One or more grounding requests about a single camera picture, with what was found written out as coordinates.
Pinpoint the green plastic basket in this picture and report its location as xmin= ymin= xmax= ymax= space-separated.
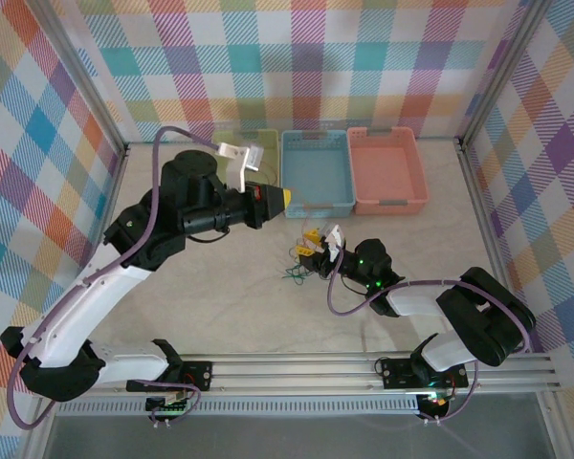
xmin=211 ymin=127 xmax=281 ymax=192

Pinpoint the blue plastic basket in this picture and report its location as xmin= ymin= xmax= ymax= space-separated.
xmin=279 ymin=128 xmax=357 ymax=220

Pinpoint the pink plastic basket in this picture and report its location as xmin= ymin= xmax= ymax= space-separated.
xmin=346 ymin=125 xmax=431 ymax=216

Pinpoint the grey metal panel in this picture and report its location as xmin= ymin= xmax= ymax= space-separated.
xmin=26 ymin=396 xmax=563 ymax=459

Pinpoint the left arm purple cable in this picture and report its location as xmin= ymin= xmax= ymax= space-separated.
xmin=5 ymin=125 xmax=222 ymax=430

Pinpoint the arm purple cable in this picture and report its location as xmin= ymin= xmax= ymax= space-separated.
xmin=326 ymin=247 xmax=539 ymax=425
xmin=5 ymin=125 xmax=222 ymax=430

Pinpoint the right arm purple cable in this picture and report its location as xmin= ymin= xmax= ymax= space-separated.
xmin=326 ymin=247 xmax=539 ymax=425

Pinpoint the aluminium side rail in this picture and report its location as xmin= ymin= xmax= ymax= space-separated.
xmin=457 ymin=138 xmax=525 ymax=312
xmin=61 ymin=142 xmax=131 ymax=360

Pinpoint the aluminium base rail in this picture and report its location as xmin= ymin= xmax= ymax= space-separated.
xmin=33 ymin=353 xmax=563 ymax=397

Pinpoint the slotted grey cable duct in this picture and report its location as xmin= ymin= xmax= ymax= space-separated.
xmin=56 ymin=399 xmax=422 ymax=416

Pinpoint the aluminium frame post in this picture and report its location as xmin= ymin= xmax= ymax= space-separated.
xmin=457 ymin=0 xmax=555 ymax=149
xmin=31 ymin=0 xmax=131 ymax=153

